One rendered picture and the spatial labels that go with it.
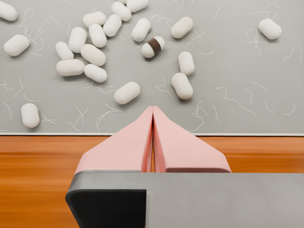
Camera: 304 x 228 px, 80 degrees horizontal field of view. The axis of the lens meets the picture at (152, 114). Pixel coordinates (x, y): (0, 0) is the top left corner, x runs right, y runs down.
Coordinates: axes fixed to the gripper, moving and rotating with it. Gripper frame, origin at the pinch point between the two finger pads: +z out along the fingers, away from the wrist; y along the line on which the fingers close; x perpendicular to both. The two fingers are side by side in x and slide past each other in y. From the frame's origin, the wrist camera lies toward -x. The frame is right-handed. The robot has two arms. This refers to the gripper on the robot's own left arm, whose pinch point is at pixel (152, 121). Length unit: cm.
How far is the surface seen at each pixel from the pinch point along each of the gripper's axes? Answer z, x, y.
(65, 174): 2.8, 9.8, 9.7
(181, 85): 11.4, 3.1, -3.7
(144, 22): 18.7, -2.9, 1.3
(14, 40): 16.6, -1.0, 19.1
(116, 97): 10.3, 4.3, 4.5
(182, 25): 18.3, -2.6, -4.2
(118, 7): 20.9, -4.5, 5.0
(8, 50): 15.7, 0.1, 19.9
